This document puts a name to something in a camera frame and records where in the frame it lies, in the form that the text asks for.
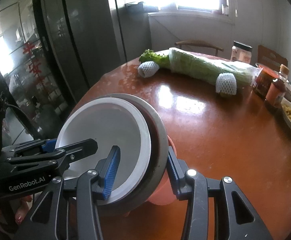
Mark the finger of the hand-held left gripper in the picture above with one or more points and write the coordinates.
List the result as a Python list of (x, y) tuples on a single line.
[(81, 147), (49, 146)]

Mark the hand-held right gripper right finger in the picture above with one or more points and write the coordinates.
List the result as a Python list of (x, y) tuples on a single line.
[(173, 175)]

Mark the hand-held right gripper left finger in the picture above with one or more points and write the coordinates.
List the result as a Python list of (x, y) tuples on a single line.
[(111, 172)]

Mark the pink plastic plate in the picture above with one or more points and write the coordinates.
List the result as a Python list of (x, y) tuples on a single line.
[(161, 197)]

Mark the person's left hand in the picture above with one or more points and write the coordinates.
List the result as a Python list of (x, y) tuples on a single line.
[(20, 210)]

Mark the glass door with red decals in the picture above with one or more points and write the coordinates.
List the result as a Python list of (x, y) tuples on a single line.
[(18, 55)]

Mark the fruit in white foam net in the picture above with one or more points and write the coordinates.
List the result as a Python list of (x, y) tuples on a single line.
[(148, 69), (225, 83)]

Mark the wrapped napa cabbage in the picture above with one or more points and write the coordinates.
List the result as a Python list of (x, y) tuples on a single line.
[(198, 65)]

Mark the green lettuce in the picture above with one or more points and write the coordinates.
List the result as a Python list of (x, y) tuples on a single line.
[(155, 56)]

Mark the grey refrigerator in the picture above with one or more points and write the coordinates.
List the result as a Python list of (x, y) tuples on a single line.
[(85, 30)]

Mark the red sauce jar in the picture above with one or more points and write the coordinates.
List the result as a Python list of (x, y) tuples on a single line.
[(261, 82)]

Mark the brown sauce bottle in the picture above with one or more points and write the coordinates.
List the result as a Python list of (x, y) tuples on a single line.
[(275, 92)]

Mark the curved wooden chair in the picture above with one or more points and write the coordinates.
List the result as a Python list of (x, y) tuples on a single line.
[(198, 42)]

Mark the clear jar with black lid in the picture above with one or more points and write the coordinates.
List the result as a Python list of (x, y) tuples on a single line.
[(241, 53)]

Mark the small grey box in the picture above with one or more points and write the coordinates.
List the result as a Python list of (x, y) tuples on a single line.
[(225, 10)]

